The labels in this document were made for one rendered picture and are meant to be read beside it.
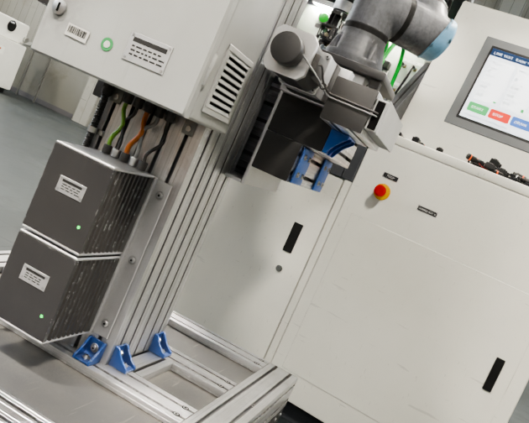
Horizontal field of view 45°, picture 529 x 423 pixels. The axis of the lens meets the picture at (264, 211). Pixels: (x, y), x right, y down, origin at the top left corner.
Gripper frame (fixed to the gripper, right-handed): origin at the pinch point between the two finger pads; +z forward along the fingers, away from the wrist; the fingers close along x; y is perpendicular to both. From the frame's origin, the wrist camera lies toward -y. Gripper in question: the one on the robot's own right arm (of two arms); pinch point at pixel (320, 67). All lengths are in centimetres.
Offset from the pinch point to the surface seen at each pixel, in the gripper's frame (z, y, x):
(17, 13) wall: -15, -625, -810
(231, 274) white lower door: 78, 23, 10
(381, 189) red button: 32, 27, 46
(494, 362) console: 65, 24, 95
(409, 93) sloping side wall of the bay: -1.9, 1.8, 34.7
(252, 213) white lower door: 57, 23, 8
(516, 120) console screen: -7, -3, 70
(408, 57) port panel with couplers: -20.9, -30.3, 20.4
